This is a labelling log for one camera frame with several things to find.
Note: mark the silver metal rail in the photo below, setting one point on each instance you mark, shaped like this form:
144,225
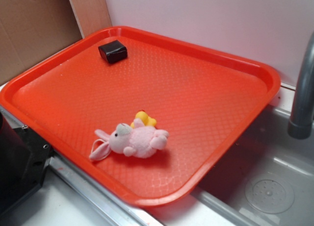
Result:
68,197

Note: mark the grey toy sink basin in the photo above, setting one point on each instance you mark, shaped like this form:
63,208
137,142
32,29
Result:
265,179

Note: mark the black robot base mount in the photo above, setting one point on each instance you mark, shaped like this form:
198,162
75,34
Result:
24,157

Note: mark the grey sink faucet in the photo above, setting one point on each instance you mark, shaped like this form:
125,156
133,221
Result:
302,113

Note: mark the pink plush bunny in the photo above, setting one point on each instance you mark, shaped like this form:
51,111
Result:
139,141

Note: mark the orange plastic tray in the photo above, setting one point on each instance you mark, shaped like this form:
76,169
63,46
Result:
204,98

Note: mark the small black block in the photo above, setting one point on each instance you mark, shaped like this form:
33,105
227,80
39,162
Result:
113,52

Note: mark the yellow rubber duck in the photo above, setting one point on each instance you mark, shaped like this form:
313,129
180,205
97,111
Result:
142,119

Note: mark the brown cardboard panel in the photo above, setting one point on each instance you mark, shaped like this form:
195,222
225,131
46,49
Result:
33,30

